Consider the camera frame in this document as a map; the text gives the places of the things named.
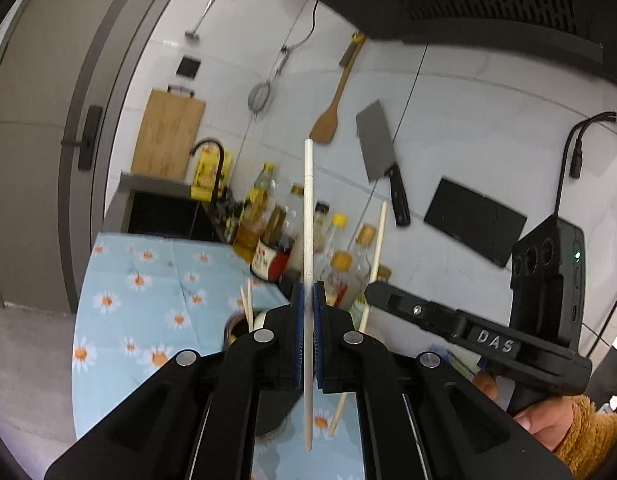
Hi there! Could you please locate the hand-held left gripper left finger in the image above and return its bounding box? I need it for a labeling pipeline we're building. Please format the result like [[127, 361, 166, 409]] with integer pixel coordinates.
[[43, 282, 306, 480]]

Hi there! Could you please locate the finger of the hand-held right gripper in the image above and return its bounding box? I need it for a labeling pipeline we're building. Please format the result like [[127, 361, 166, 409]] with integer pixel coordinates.
[[365, 281, 464, 343]]

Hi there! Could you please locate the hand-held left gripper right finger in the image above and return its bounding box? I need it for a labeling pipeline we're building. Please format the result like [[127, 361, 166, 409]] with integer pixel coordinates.
[[313, 281, 574, 480]]

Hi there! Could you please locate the light wooden chopstick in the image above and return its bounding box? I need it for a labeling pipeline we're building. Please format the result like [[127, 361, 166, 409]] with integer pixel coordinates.
[[329, 201, 388, 437], [240, 280, 254, 333]]

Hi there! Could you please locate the black utensil cup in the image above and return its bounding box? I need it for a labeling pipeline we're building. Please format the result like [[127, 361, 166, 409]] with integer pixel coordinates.
[[223, 312, 302, 438]]

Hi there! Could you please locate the pale long chopstick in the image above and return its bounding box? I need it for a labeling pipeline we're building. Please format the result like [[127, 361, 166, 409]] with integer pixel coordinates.
[[303, 139, 315, 451]]

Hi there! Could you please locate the person's right forearm yellow sleeve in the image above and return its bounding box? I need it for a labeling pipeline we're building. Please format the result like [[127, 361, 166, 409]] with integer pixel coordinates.
[[556, 394, 617, 476]]

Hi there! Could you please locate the person's right hand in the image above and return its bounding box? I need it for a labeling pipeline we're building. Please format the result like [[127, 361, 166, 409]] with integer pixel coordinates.
[[473, 371, 575, 455]]

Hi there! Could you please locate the light green packet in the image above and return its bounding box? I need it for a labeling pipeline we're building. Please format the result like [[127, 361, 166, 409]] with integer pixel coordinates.
[[441, 345, 484, 378]]

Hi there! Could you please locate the cluster of condiment bottles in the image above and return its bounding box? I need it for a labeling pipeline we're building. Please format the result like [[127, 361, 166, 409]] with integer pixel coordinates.
[[232, 161, 392, 311]]

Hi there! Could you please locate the black rectangular board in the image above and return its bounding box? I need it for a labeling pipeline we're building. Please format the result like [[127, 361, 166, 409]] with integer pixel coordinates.
[[423, 176, 528, 267]]

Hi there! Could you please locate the daisy print tablecloth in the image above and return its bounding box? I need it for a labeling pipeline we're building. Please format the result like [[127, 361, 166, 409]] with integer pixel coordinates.
[[72, 232, 369, 480]]

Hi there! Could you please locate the black faucet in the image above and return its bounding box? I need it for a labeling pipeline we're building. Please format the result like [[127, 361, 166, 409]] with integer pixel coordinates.
[[189, 140, 226, 211]]

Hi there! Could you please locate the yellow oil jug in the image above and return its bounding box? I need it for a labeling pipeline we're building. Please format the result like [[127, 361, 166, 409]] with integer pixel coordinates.
[[190, 147, 233, 202]]

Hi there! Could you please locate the dark kitchen sink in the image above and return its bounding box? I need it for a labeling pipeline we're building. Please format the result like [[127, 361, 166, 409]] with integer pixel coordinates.
[[119, 172, 224, 243]]

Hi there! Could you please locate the wooden spatula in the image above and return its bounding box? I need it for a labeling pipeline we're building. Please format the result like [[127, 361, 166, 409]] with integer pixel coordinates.
[[308, 32, 365, 146]]

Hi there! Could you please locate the metal mesh strainer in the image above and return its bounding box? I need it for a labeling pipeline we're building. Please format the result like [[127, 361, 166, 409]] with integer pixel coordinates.
[[247, 45, 289, 120]]

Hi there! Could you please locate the wooden cutting board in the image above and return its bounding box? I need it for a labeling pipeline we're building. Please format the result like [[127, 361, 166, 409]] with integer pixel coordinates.
[[131, 85, 206, 181]]

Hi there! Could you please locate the grey door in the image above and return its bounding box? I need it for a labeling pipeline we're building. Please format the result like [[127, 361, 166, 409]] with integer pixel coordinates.
[[0, 0, 189, 318]]

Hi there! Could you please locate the metal ladle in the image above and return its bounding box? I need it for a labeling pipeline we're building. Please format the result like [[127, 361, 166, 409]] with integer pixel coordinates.
[[185, 0, 218, 41]]

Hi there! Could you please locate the black power cable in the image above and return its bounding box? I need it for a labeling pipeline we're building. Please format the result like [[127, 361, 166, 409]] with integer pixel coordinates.
[[555, 111, 617, 356]]

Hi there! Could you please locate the black-handled cleaver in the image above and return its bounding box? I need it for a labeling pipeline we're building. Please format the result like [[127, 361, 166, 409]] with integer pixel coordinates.
[[356, 100, 412, 227]]

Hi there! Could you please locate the black square wall plate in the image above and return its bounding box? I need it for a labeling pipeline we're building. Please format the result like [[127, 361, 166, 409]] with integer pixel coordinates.
[[177, 56, 202, 80]]

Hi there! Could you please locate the black door handle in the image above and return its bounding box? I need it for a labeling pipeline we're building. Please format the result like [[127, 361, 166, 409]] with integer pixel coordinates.
[[61, 106, 103, 171]]

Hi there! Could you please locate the grey hanging cable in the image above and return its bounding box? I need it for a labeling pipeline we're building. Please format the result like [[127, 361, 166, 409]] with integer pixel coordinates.
[[283, 0, 319, 51]]

